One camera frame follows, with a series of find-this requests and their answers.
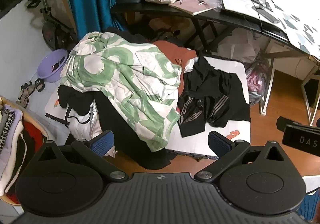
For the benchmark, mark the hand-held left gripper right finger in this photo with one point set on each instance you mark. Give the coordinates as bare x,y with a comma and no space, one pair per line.
220,144

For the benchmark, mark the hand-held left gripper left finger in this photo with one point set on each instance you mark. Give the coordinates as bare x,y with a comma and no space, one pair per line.
102,143

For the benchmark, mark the green and white patterned shirt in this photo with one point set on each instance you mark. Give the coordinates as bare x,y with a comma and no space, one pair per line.
120,76

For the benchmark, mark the stack of folded clothes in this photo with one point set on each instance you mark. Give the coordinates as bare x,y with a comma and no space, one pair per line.
15,144

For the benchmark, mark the white low table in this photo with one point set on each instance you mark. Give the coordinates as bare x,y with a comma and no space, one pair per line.
192,143

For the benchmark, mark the black garment pile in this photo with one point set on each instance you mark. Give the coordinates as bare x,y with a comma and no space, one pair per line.
117,119

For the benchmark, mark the black garment with grey stripes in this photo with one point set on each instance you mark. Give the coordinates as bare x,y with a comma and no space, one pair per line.
212,94

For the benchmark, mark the blue ribbed cloth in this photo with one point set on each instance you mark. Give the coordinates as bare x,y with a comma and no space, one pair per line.
311,206

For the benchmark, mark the clear bag with pink contents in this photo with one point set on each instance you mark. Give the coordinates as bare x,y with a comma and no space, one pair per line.
257,79

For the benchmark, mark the black sandal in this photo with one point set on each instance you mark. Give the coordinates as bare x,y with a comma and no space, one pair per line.
40,84

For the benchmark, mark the pair of sandals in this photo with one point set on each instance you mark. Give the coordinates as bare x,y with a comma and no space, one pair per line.
25,95

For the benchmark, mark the purple plastic basin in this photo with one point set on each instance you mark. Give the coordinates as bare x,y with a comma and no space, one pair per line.
47,66

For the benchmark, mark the white plastic bag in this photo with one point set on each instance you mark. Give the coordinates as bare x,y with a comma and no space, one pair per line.
237,46

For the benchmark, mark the rust brown garment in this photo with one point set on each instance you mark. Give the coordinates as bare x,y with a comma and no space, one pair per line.
175,53

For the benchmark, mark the geometric patterned table mat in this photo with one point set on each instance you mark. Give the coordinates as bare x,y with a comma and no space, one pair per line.
300,21

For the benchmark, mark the black phone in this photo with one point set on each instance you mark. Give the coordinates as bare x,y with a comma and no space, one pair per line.
268,16

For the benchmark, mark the pink notebook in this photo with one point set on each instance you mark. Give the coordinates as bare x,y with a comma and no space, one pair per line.
192,7

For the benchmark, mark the clear plastic bag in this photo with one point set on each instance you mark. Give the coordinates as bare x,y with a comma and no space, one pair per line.
212,2

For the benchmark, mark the black desk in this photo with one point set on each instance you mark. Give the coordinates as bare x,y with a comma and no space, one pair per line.
160,9

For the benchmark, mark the white metal table frame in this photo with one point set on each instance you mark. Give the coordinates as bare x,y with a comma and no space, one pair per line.
268,81

